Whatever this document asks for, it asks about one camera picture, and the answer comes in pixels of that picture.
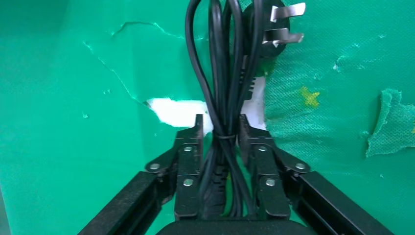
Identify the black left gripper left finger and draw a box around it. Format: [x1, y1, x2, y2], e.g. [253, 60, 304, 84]
[77, 114, 205, 235]

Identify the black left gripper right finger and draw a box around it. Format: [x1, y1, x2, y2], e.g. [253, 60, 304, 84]
[239, 114, 394, 235]

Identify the black power cable with plug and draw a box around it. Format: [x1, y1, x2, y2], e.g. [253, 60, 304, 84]
[184, 0, 307, 220]

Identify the green table cloth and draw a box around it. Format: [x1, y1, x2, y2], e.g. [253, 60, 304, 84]
[0, 0, 415, 235]

